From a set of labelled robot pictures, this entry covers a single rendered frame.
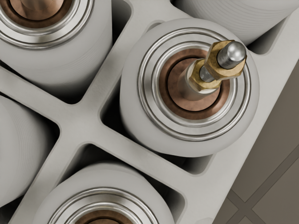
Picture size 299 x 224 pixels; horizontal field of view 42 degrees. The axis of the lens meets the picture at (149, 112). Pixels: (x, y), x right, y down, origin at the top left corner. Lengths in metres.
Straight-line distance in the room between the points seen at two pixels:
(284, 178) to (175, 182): 0.25
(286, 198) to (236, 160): 0.22
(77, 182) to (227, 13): 0.17
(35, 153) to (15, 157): 0.05
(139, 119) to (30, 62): 0.08
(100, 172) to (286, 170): 0.34
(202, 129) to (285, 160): 0.31
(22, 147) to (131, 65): 0.09
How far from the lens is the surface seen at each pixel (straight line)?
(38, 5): 0.26
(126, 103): 0.26
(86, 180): 0.26
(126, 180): 0.26
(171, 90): 0.26
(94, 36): 0.27
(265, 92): 0.35
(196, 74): 0.22
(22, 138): 0.28
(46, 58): 0.26
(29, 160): 0.30
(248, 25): 0.33
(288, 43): 0.37
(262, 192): 0.54
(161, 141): 0.26
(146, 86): 0.25
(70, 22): 0.26
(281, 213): 0.55
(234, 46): 0.17
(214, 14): 0.33
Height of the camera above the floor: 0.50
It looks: 83 degrees down
